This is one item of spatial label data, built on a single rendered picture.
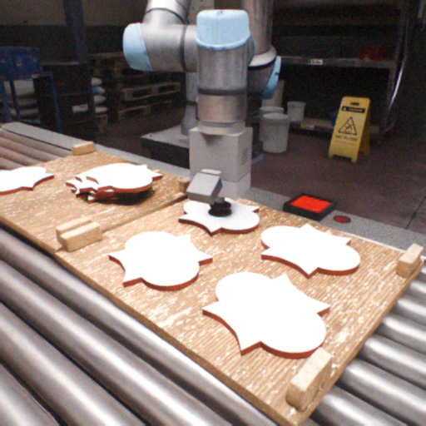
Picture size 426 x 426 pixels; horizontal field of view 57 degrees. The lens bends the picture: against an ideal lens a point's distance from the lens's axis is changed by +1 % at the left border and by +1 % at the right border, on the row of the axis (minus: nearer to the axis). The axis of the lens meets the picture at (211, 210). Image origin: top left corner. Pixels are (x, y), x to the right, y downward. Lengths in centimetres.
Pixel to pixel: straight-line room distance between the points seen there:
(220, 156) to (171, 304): 25
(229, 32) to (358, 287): 38
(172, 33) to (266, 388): 55
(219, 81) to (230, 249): 25
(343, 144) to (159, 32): 361
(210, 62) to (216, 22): 5
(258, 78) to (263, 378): 86
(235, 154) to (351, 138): 362
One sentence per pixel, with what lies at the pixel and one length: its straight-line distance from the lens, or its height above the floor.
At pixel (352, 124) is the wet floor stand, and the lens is 420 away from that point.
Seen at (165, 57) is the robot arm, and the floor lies 119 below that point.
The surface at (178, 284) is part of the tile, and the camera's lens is 51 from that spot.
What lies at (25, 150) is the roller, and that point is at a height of 92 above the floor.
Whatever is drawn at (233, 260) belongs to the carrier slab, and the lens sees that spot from 57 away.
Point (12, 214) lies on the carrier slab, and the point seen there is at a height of 94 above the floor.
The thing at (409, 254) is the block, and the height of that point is 96.
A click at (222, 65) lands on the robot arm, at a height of 119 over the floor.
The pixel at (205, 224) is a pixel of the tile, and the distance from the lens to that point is 64.
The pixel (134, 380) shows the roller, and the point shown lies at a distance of 44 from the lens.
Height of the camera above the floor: 124
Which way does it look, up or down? 25 degrees down
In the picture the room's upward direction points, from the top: straight up
